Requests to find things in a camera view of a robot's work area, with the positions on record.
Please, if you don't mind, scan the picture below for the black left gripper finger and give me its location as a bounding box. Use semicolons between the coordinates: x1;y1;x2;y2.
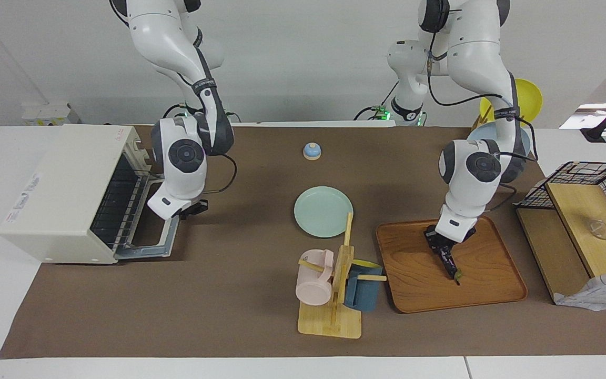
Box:
445;245;461;274
436;247;456;277

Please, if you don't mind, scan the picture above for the glass toaster oven door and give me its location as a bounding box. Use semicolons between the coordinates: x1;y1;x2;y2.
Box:
115;174;183;260

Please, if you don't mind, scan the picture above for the mint green plate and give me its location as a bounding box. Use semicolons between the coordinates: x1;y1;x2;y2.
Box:
294;186;354;238

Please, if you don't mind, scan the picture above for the white toaster oven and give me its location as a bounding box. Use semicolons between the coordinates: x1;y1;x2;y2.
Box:
0;124;152;265

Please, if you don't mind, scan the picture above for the brown wooden tray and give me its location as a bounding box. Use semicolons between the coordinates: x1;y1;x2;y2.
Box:
376;216;528;314

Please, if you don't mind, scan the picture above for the brown paper table mat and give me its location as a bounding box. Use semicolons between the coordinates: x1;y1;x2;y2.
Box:
0;125;606;360

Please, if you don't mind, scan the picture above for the dark blue mug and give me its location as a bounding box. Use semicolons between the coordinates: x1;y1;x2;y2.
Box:
344;259;382;312

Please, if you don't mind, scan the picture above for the wooden mug tree stand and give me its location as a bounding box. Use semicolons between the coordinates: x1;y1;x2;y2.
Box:
298;212;388;339

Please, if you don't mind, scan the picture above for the pink mug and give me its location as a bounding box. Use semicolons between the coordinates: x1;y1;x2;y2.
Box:
296;250;335;306

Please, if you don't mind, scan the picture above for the light blue plate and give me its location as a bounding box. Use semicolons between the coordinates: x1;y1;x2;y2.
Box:
466;124;533;159

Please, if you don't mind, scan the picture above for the clear glass cup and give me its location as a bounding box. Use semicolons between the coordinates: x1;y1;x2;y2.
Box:
586;218;606;241

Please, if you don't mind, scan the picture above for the yellow plate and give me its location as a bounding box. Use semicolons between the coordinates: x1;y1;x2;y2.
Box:
479;78;543;124

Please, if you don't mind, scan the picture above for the white plastic box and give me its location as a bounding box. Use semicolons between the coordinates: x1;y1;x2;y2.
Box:
22;103;72;126

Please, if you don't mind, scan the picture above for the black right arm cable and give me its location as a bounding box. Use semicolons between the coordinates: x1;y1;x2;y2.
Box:
200;153;238;194

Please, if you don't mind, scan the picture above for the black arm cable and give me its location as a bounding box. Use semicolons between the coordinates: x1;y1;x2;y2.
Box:
425;32;540;211
200;153;238;194

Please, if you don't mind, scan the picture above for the wire basket shelf unit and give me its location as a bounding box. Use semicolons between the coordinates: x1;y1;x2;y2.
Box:
515;182;606;306

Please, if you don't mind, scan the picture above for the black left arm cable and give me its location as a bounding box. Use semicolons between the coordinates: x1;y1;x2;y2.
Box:
425;32;540;211

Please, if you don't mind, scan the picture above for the black base cable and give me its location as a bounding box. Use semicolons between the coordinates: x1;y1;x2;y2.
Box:
355;79;399;121

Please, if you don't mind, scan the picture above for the black wire basket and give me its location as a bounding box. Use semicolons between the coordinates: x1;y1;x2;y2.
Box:
515;161;606;244

